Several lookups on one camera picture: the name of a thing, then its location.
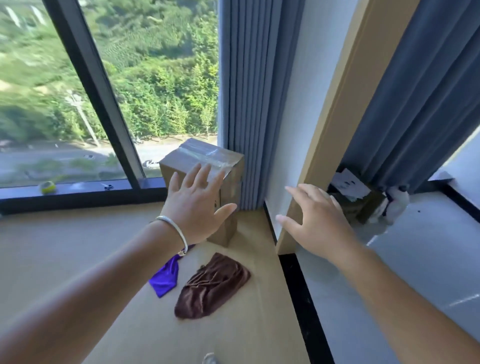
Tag person's right hand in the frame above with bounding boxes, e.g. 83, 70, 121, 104
275, 183, 363, 263

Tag person's left hand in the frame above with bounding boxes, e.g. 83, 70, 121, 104
160, 163, 238, 247

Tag purple towel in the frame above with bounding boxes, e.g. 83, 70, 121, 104
148, 244, 196, 299

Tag brown towel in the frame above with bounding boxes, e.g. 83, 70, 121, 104
174, 252, 251, 320

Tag person's right forearm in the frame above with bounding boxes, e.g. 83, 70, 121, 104
333, 243, 480, 364

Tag small open cardboard box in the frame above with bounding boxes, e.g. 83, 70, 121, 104
328, 185, 387, 226

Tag brown cardboard box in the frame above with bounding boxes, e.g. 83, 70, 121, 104
159, 137, 245, 248

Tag white printed paper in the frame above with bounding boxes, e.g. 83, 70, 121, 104
329, 167, 372, 202

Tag clear plastic bag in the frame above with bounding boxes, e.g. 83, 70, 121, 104
369, 185, 412, 226

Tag blue grey curtain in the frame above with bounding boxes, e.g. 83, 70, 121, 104
224, 0, 307, 212

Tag white sheer curtain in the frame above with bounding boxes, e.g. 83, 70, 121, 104
216, 0, 233, 151

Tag dark blue room curtain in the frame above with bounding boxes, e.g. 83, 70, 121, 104
339, 0, 480, 196

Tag dark framed window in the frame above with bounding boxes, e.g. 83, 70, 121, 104
0, 0, 220, 215

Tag silver bracelet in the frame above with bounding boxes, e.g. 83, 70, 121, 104
149, 215, 189, 258

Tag beige open doorway frame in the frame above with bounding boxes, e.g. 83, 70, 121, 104
275, 0, 421, 256

